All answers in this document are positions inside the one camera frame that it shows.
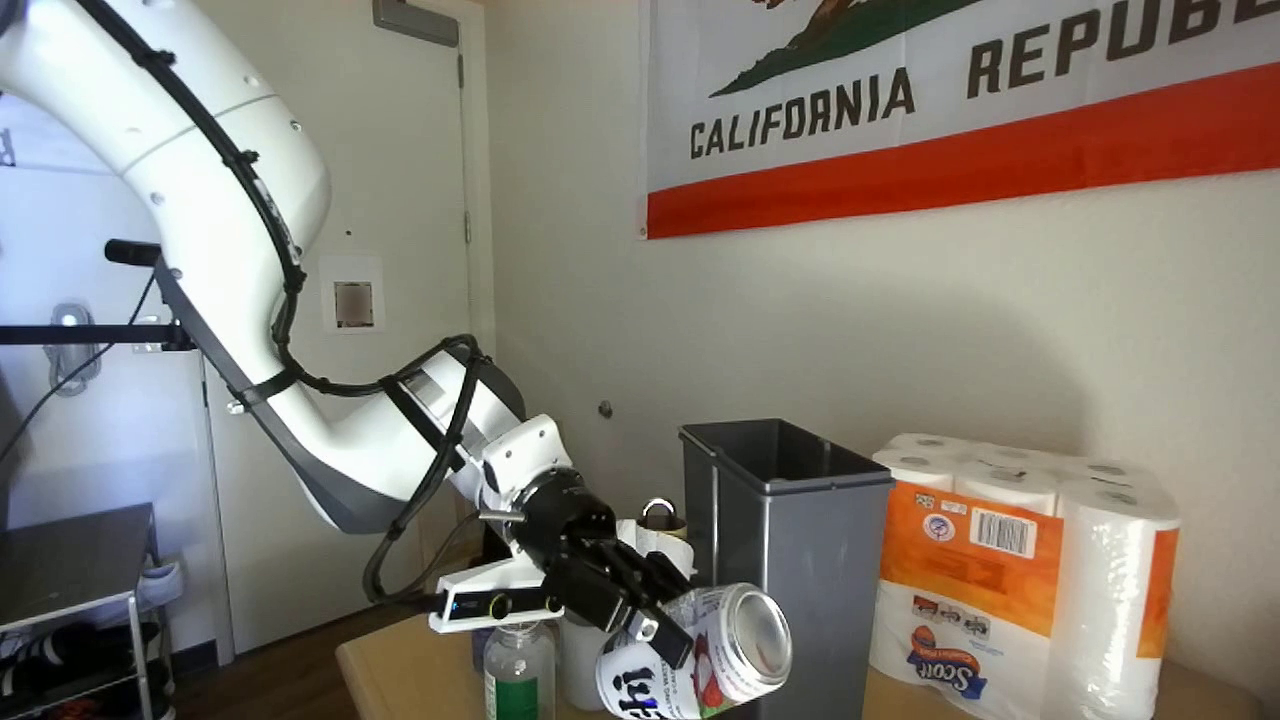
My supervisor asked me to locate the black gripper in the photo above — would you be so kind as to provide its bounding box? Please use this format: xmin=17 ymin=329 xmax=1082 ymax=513
xmin=511 ymin=465 xmax=701 ymax=671

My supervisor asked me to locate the white drink can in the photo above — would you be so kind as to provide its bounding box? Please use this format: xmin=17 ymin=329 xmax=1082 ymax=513
xmin=592 ymin=581 xmax=796 ymax=720

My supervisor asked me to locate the grey plastic bin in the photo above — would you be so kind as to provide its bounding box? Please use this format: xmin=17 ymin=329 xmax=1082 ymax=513
xmin=676 ymin=417 xmax=894 ymax=720

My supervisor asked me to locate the clear bottle green label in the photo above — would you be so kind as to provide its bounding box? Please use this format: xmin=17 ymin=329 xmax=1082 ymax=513
xmin=479 ymin=619 xmax=560 ymax=720

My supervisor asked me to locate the paper towel multipack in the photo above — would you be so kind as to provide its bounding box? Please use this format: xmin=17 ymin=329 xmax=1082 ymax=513
xmin=866 ymin=426 xmax=1185 ymax=720

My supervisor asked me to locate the small photo on door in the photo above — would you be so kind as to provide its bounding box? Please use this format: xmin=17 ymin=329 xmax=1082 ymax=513
xmin=330 ymin=274 xmax=377 ymax=332

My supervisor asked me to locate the California Republic flag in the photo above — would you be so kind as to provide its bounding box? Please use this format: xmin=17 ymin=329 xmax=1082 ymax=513
xmin=644 ymin=0 xmax=1280 ymax=242

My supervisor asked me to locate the metal shelf cart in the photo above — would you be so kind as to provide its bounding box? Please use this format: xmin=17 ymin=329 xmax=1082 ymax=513
xmin=0 ymin=498 xmax=182 ymax=720

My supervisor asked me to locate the grey door closer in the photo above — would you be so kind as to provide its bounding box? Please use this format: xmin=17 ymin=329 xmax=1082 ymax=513
xmin=373 ymin=0 xmax=465 ymax=53

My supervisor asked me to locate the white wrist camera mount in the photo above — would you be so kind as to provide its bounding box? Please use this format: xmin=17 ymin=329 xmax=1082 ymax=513
xmin=426 ymin=553 xmax=571 ymax=637

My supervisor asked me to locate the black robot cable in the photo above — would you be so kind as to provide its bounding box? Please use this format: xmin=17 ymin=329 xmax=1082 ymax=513
xmin=74 ymin=0 xmax=493 ymax=611

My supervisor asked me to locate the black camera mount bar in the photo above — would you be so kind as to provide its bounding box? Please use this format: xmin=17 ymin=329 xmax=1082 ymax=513
xmin=0 ymin=237 xmax=203 ymax=352

